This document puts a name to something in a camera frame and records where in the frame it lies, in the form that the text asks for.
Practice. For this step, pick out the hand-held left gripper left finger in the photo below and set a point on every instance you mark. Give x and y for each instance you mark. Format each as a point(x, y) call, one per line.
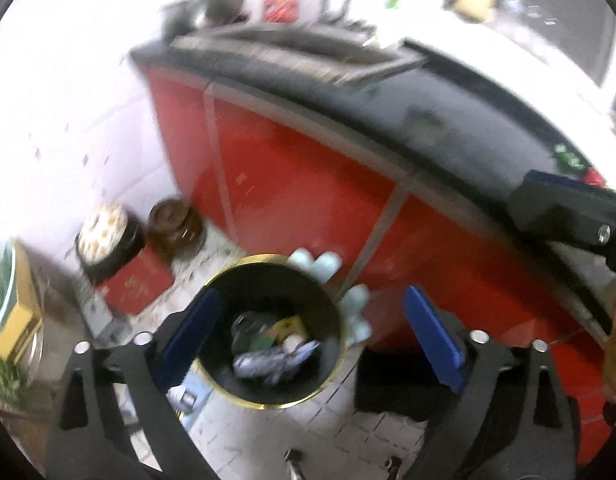
point(193, 340)

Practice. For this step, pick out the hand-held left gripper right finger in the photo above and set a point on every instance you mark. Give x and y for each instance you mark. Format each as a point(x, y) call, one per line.
point(435, 340)

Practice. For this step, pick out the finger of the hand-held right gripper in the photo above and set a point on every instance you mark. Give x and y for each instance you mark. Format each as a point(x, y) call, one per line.
point(562, 210)

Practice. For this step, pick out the red cup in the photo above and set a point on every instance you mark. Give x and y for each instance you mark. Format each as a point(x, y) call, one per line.
point(593, 176)

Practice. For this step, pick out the black bin with gold rim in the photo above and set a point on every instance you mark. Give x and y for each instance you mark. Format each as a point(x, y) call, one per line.
point(223, 290)

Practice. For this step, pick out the clear plastic cup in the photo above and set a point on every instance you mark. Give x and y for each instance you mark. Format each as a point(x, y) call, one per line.
point(250, 325)

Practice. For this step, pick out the torn green paper carton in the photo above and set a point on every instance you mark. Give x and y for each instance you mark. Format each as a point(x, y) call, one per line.
point(263, 344)

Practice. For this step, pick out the blue white wrapper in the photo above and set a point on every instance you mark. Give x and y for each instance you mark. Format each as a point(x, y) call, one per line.
point(268, 364)

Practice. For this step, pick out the white tissue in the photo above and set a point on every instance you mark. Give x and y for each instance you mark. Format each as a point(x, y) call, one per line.
point(291, 343)

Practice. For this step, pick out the red box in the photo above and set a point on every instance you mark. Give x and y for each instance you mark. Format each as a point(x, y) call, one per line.
point(135, 280)

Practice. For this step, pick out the pale blue plastic bag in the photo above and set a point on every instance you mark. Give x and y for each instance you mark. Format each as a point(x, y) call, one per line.
point(358, 305)

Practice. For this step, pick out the floral lid tin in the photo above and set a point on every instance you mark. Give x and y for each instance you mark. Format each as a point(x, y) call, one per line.
point(105, 230)

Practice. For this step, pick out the yellow box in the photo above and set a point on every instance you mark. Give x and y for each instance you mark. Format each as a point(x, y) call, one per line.
point(20, 315)

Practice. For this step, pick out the red cabinet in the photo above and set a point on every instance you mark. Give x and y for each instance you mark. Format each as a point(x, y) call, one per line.
point(298, 180)

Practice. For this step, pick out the stainless steel sink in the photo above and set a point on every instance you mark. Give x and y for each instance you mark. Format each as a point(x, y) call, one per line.
point(288, 42)

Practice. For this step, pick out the metal bowl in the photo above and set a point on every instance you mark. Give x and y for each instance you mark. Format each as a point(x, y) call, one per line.
point(208, 7)

